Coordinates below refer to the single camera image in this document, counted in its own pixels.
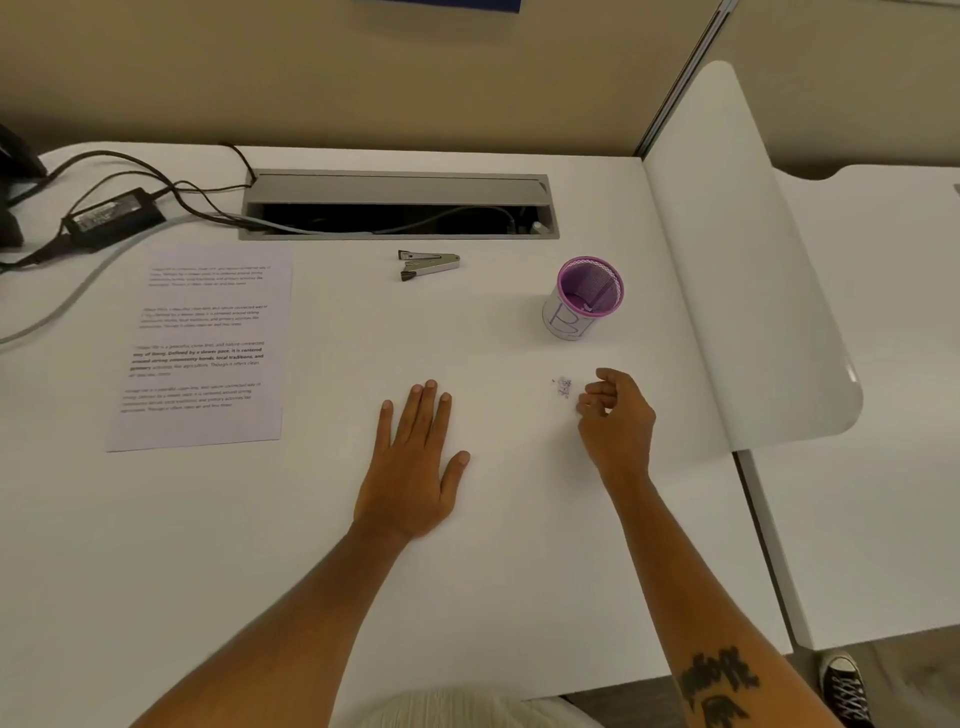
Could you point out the person's right hand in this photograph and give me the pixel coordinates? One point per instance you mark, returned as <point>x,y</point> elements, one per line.
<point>622,431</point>

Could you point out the person's left hand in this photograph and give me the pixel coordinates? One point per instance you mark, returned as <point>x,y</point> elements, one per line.
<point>409,480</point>

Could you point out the person's left middle finger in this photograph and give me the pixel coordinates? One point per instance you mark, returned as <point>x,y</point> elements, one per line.
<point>425,420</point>

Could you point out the person's right fingers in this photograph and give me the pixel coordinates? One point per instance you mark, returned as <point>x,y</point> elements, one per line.
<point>600,394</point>

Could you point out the person's left thumb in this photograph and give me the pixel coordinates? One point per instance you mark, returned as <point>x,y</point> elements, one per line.
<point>457,476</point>

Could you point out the person's left little finger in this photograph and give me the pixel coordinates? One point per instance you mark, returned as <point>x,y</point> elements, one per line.
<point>383,435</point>

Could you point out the person's left forearm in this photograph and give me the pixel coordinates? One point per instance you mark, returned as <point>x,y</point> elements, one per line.
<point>300,622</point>

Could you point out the person's right forearm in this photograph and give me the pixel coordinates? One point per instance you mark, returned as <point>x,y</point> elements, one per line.
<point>705,600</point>

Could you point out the small pile of staples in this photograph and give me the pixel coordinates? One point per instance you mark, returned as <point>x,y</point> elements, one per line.
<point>563,387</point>

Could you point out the purple mesh pen cup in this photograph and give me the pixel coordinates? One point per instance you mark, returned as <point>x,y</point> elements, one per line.
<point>574,311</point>

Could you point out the silver staple remover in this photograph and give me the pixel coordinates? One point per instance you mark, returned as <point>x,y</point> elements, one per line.
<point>431,262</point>

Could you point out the white desk divider panel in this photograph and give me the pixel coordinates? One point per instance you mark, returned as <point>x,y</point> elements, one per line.
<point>735,262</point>

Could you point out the printed white paper sheet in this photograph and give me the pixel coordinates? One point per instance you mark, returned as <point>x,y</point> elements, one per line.
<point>199,360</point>

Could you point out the white neighbouring desk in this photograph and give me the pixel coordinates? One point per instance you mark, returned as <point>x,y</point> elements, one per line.
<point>862,450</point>

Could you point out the black power adapter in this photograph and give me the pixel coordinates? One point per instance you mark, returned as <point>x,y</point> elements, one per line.
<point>112,214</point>

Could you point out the black canvas shoe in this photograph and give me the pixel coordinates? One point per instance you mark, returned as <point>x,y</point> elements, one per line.
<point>844,690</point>

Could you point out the black monitor stand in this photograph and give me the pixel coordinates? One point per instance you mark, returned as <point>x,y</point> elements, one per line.
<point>15,161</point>

